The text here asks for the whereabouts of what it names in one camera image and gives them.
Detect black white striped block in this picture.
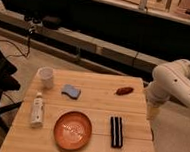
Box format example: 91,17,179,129
110,116,123,149

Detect black floor cable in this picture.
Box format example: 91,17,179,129
0,22,36,61

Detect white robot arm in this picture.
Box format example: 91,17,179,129
145,59,190,121

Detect white paper cup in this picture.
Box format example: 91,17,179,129
38,67,54,89

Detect white tube bottle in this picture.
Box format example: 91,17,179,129
30,92,44,128

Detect black box on ledge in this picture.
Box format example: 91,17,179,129
42,16,61,30

